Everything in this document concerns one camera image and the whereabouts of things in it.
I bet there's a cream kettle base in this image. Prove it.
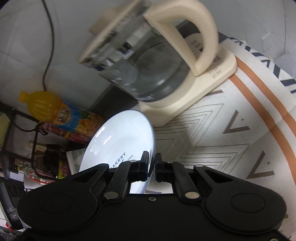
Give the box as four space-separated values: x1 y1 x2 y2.
139 44 237 127

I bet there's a left black power cable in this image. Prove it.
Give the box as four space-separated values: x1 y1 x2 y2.
41 0 55 92

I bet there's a black kitchen rack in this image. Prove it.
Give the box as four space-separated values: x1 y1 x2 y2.
0 101 61 197

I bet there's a glass electric kettle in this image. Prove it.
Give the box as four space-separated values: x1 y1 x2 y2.
79 1 218 102

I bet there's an upper red soda can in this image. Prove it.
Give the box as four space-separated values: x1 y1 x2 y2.
40 123 91 144

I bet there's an orange juice bottle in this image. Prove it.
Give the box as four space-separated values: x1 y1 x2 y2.
18 91 104 137

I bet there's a white plate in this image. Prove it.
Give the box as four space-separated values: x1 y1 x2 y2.
79 110 156 194

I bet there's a patterned table mat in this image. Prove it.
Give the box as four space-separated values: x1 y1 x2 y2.
138 38 295 240

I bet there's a dark soy sauce bottle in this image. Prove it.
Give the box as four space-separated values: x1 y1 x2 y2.
28 141 71 179

